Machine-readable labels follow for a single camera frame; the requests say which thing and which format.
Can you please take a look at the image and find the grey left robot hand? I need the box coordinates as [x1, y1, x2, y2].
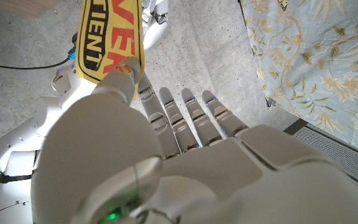
[30, 57, 358, 224]

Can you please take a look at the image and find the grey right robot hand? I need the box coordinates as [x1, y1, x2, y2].
[141, 0, 169, 26]

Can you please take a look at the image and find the yellow bumper sticker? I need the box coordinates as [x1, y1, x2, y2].
[75, 0, 145, 100]

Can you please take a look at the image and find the grey perforated panel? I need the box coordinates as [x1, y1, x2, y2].
[283, 118, 358, 195]

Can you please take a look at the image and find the floral printed backdrop cloth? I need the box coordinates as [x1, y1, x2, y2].
[240, 0, 358, 153]

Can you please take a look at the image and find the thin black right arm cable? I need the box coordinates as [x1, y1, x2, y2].
[0, 57, 73, 71]

